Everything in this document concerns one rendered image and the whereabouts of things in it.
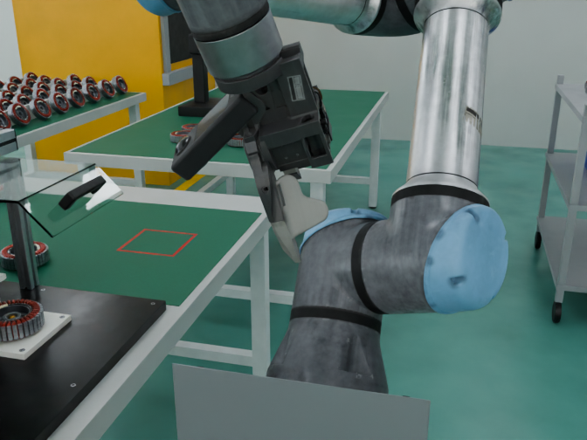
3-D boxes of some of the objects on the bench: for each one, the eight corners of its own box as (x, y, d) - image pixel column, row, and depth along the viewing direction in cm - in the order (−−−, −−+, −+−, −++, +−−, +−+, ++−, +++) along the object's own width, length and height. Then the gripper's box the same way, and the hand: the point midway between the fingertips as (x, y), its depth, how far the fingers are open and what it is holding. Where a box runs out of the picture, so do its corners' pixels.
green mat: (262, 213, 195) (262, 212, 195) (179, 306, 139) (179, 305, 139) (-10, 189, 216) (-10, 189, 216) (-175, 262, 161) (-175, 261, 161)
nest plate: (72, 319, 129) (71, 314, 129) (24, 360, 115) (24, 354, 115) (6, 311, 133) (4, 305, 132) (-47, 349, 119) (-49, 343, 119)
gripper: (298, 99, 53) (359, 264, 65) (298, 5, 68) (348, 154, 81) (201, 127, 55) (279, 284, 67) (222, 30, 70) (282, 171, 82)
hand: (293, 219), depth 75 cm, fingers open, 14 cm apart
